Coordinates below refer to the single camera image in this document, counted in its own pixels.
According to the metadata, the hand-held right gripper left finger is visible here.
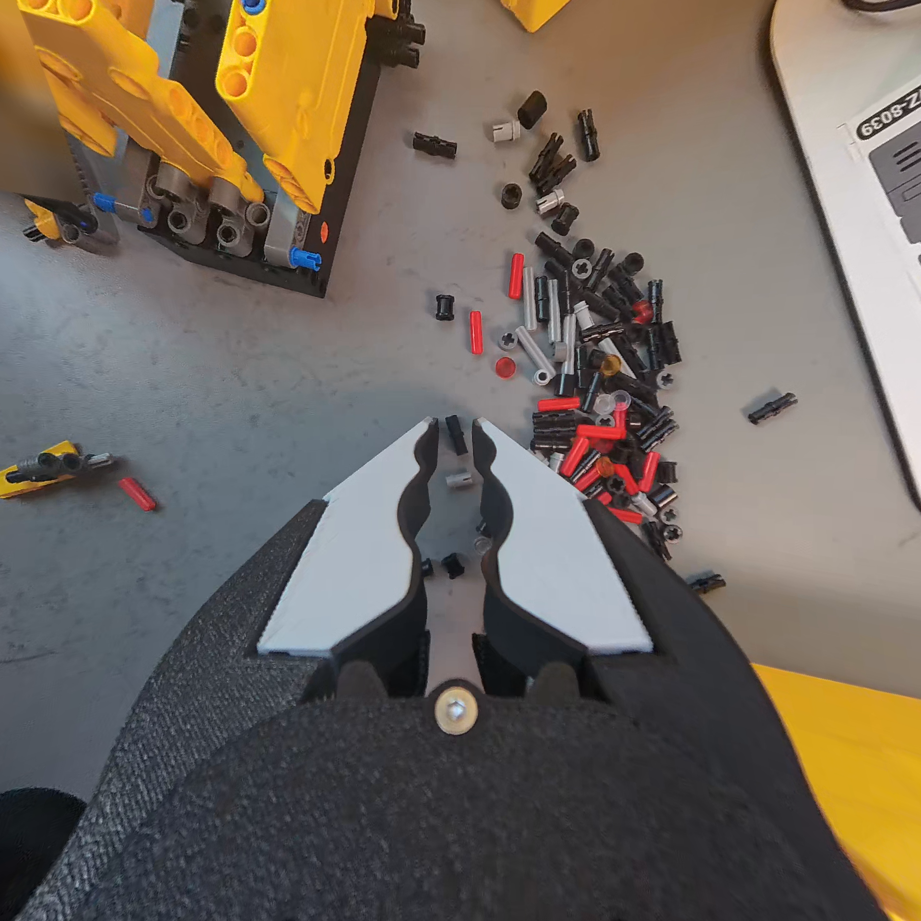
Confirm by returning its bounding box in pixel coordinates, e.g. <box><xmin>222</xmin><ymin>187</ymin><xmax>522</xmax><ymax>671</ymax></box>
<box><xmin>256</xmin><ymin>418</ymin><xmax>439</xmax><ymax>695</ymax></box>

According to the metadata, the yellow bin with small parts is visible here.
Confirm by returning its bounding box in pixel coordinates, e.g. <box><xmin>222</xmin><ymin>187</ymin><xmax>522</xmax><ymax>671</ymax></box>
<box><xmin>749</xmin><ymin>662</ymin><xmax>921</xmax><ymax>921</ymax></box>

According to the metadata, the yellow black lego model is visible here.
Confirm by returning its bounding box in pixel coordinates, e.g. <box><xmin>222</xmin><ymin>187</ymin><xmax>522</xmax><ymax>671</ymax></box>
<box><xmin>0</xmin><ymin>0</ymin><xmax>428</xmax><ymax>299</ymax></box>

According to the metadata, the white book stand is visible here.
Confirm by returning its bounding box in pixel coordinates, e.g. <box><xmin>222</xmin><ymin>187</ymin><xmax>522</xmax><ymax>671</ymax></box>
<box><xmin>770</xmin><ymin>0</ymin><xmax>921</xmax><ymax>504</ymax></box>

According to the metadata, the small yellow lego subassembly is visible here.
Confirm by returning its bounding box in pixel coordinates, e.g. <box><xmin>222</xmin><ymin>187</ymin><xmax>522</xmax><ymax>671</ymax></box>
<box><xmin>0</xmin><ymin>441</ymin><xmax>113</xmax><ymax>500</ymax></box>

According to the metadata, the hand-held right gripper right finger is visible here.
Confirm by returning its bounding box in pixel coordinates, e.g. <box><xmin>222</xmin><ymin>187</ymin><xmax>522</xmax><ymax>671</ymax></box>
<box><xmin>472</xmin><ymin>418</ymin><xmax>697</xmax><ymax>692</ymax></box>

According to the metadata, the pile of small lego pins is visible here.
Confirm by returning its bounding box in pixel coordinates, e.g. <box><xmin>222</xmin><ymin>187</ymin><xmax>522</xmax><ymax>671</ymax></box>
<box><xmin>486</xmin><ymin>90</ymin><xmax>688</xmax><ymax>565</ymax></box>

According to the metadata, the printed instruction sheet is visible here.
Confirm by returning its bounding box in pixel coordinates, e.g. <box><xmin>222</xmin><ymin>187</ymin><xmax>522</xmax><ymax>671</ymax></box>
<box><xmin>840</xmin><ymin>80</ymin><xmax>921</xmax><ymax>504</ymax></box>

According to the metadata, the large yellow storage bin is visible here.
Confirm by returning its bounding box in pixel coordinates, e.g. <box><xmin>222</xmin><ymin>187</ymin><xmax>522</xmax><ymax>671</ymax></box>
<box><xmin>500</xmin><ymin>0</ymin><xmax>572</xmax><ymax>33</ymax></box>

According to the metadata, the black textured pad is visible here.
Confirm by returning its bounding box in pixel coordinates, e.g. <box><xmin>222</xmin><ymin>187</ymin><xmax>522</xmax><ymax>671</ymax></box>
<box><xmin>0</xmin><ymin>789</ymin><xmax>87</xmax><ymax>921</ymax></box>

